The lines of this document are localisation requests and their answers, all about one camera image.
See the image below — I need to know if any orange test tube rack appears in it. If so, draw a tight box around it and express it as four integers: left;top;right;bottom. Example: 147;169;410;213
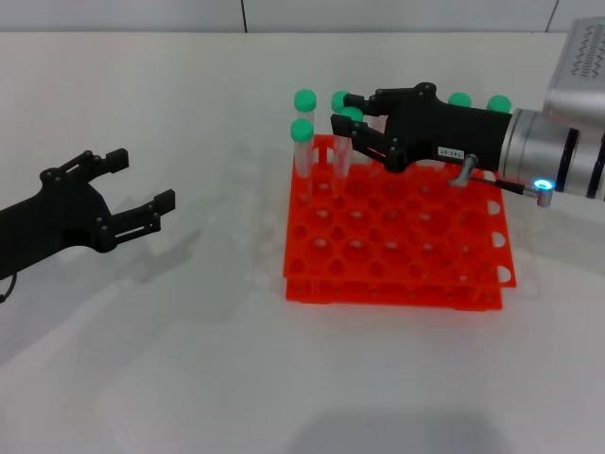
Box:
283;133;518;312

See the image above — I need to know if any silver perforated wrist camera box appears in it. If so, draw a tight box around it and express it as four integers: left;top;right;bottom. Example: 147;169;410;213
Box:
542;17;605;130

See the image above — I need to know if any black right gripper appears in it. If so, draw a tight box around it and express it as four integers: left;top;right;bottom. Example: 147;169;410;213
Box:
330;81;514;173

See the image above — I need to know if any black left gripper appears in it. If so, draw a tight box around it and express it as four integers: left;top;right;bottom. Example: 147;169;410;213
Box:
0;148;177;281

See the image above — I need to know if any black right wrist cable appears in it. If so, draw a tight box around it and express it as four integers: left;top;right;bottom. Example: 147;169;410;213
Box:
446;152;557;208

